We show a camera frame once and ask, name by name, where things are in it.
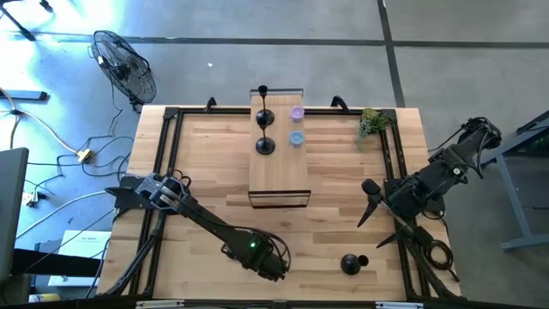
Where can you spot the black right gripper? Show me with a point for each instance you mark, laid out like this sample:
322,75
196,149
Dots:
399,208

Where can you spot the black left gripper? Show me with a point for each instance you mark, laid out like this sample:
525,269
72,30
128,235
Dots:
274,268

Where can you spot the black metal candlestick holder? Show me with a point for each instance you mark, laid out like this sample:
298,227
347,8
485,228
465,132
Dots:
350,264
265,118
265,147

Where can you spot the blue candle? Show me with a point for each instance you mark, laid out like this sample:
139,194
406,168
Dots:
297,138

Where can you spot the purple candle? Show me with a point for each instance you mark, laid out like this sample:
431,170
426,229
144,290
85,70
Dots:
297,113

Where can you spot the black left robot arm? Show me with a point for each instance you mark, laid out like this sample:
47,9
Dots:
201,214

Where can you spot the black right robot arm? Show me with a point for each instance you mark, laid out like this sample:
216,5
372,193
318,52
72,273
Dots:
454,163

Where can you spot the green artificial potted plant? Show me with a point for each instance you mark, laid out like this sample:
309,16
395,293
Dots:
372,122

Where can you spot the black table clamp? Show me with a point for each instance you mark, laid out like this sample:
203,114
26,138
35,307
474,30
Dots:
341,102
210,103

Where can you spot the grey metal workbench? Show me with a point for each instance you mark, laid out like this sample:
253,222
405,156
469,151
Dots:
514,206

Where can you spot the white cardboard box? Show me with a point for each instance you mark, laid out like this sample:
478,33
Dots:
81,246

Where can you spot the black desk beam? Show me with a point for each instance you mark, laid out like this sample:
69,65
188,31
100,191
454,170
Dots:
56,264

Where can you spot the yellow power plug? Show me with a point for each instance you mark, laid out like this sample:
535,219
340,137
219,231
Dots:
85,155

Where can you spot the yellow tool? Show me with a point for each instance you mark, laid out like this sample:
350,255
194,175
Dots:
45,298

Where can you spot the black floor fan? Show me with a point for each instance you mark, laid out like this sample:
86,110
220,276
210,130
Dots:
124,68

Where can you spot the white power adapter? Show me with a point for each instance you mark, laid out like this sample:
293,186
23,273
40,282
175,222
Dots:
31,198

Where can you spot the dark grey monitor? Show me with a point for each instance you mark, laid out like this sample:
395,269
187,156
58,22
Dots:
13,206

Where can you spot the black floor bar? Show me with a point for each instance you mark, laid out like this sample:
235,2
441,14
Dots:
23,95

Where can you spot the black tripod leg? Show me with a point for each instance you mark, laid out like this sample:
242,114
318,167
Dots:
19,26
46,6

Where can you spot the silver metal bracket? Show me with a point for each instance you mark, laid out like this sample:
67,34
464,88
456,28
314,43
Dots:
158,304
399,305

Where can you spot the wooden shelf with black frame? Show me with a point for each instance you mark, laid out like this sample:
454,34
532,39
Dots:
279,171

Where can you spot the black aluminium table frame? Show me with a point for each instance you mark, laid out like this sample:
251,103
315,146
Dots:
231,111

